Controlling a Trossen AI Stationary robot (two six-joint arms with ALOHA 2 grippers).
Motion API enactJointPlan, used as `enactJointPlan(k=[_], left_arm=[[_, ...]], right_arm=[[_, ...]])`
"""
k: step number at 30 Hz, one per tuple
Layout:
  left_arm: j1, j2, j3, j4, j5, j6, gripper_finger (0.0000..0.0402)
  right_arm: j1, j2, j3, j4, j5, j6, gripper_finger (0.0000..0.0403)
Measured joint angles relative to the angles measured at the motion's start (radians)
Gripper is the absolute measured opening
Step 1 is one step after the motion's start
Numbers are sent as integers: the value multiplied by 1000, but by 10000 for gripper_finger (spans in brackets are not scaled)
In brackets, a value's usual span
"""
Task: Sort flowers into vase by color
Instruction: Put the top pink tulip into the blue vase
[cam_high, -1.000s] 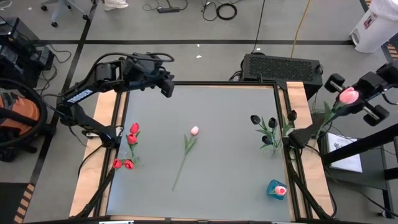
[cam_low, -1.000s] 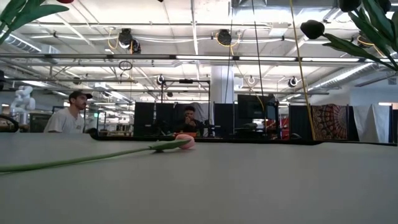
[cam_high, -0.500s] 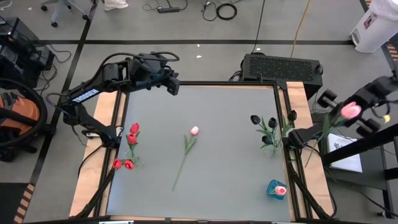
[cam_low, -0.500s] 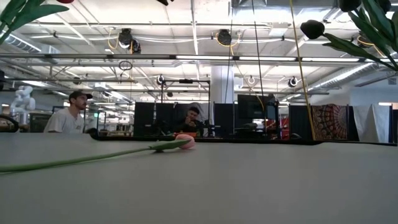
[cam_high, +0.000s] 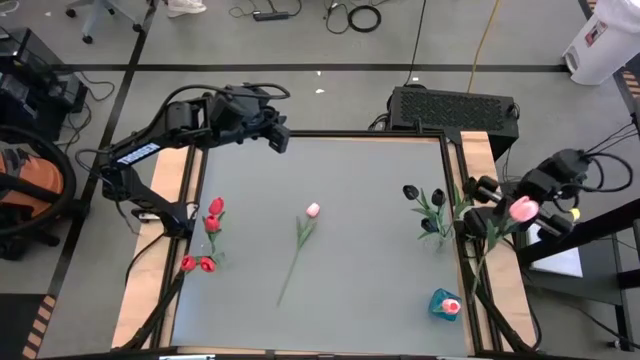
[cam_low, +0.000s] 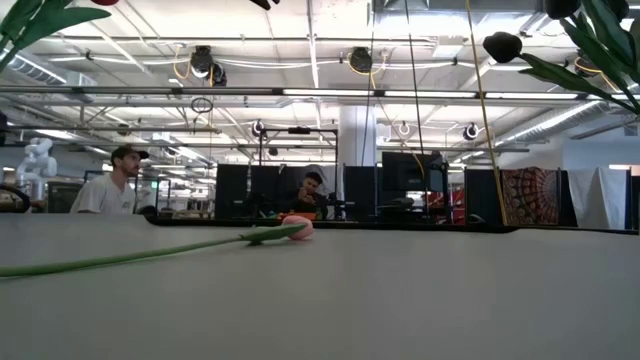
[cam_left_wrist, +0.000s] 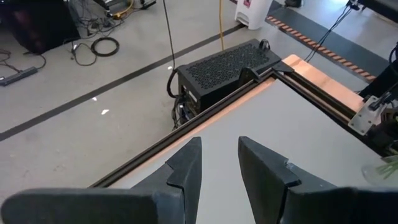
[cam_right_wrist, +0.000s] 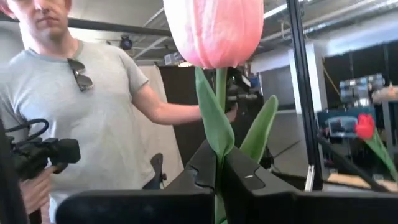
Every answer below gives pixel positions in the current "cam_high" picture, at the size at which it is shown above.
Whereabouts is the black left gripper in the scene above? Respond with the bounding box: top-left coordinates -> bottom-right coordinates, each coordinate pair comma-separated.
210,87 -> 289,146

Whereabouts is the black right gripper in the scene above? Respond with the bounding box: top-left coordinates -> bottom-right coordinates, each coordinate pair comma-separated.
495,171 -> 566,234

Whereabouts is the pink artificial tulip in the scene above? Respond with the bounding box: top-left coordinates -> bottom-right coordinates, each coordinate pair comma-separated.
469,195 -> 541,301
276,202 -> 322,308
433,297 -> 462,317

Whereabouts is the black artificial tulip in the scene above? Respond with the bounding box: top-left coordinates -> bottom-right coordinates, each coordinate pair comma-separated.
418,217 -> 444,241
430,188 -> 448,236
451,177 -> 480,236
402,183 -> 444,236

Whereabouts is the clear glass vase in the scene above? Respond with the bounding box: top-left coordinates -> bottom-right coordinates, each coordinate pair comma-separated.
422,224 -> 457,254
199,242 -> 232,271

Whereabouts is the white paper sheet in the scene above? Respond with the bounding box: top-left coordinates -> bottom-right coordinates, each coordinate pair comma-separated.
527,222 -> 585,280

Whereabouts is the black power strip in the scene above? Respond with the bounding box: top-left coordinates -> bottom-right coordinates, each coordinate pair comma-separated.
252,10 -> 291,22

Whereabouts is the dark grey side table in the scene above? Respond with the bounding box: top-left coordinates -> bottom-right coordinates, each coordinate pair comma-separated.
514,197 -> 640,351

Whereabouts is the black perforated computer case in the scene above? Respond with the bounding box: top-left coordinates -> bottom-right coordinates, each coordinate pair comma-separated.
388,85 -> 521,161

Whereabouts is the grey office chair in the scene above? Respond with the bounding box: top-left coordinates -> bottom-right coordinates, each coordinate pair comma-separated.
64,0 -> 146,45

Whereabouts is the white bin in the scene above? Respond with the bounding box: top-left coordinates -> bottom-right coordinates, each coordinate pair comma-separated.
562,0 -> 640,86

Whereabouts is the black computer tower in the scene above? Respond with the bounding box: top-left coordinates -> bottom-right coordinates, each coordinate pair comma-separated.
0,69 -> 90,142

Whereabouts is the orange black vacuum cleaner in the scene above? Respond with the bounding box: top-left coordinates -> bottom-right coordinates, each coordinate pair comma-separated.
0,123 -> 91,261

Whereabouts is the black equipment box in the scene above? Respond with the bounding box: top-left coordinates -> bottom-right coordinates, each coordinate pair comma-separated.
0,27 -> 64,76

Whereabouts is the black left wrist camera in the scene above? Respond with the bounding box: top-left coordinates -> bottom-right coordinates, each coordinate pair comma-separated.
268,123 -> 292,154

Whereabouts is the black metal table frame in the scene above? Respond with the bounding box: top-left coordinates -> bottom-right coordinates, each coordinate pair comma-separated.
119,112 -> 539,359

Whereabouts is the coiled black cable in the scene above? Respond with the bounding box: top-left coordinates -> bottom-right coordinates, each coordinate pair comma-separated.
347,3 -> 384,34

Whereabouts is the yellow cable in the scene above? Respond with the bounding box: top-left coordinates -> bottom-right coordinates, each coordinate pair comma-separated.
466,0 -> 502,94

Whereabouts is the black hanging cable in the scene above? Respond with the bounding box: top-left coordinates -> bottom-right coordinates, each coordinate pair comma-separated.
403,0 -> 429,86

